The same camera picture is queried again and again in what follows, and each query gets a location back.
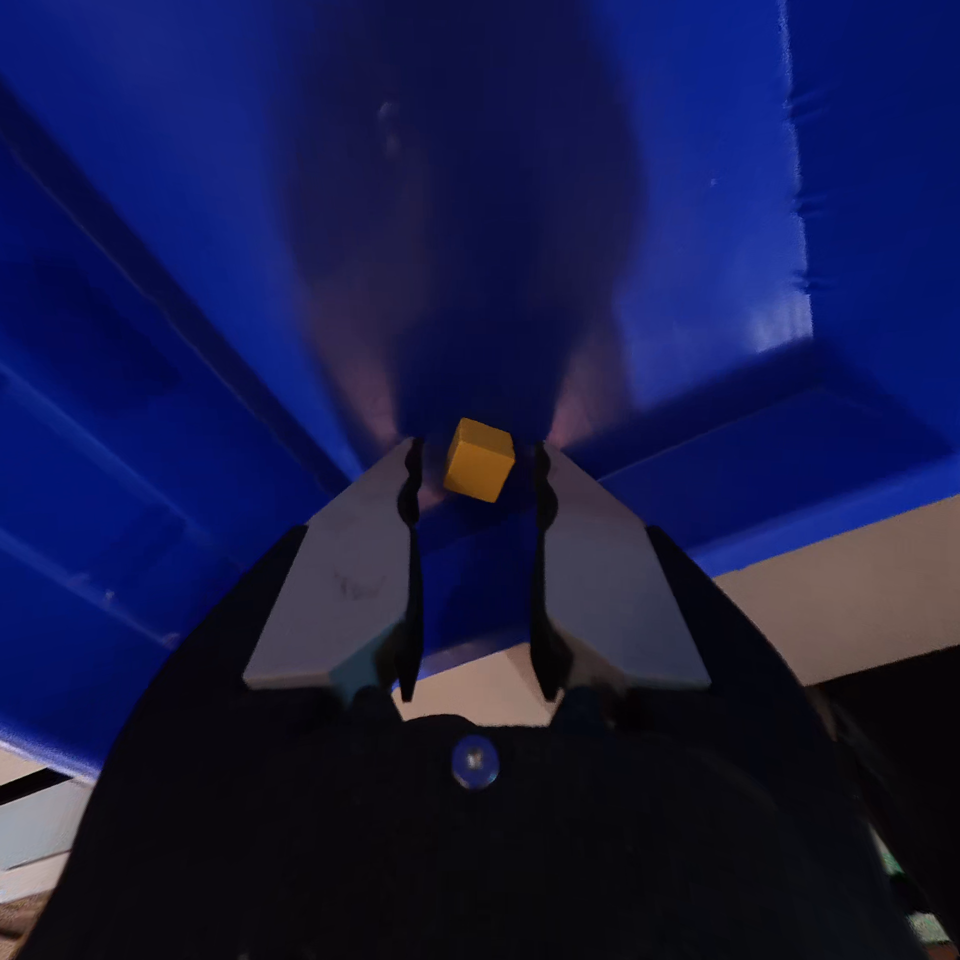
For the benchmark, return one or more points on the blue plastic bin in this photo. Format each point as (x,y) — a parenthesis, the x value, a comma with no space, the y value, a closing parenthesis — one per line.
(225,262)

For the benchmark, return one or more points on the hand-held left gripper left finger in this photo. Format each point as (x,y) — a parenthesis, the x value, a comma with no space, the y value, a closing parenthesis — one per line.
(337,592)

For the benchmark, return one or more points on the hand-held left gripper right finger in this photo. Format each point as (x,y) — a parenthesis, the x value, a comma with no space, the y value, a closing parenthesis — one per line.
(622,592)

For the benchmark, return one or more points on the small yellow wooden cube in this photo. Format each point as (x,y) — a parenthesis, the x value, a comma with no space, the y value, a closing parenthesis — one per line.
(478,461)

